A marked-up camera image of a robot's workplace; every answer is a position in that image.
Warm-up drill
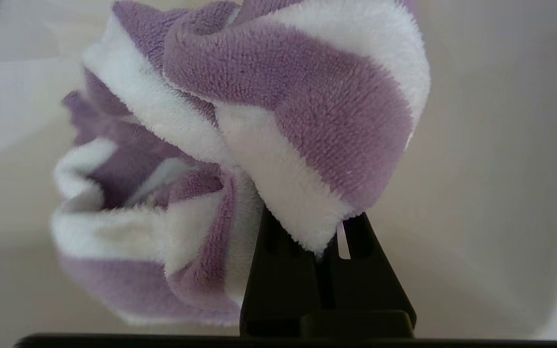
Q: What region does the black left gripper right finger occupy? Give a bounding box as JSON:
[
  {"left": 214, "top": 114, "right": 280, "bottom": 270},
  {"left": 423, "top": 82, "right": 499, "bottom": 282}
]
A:
[{"left": 300, "top": 212, "right": 417, "bottom": 339}]

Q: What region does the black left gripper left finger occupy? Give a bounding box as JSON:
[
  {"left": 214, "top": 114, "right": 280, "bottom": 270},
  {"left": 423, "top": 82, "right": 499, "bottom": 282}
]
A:
[{"left": 239, "top": 203, "right": 321, "bottom": 339}]

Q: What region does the purple white striped towel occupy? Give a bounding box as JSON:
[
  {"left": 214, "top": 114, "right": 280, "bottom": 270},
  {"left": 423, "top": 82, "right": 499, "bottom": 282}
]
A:
[{"left": 50, "top": 0, "right": 432, "bottom": 327}]

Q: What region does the beige wash basin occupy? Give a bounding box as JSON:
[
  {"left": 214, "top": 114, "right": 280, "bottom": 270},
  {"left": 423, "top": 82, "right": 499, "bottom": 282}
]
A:
[{"left": 0, "top": 0, "right": 557, "bottom": 348}]

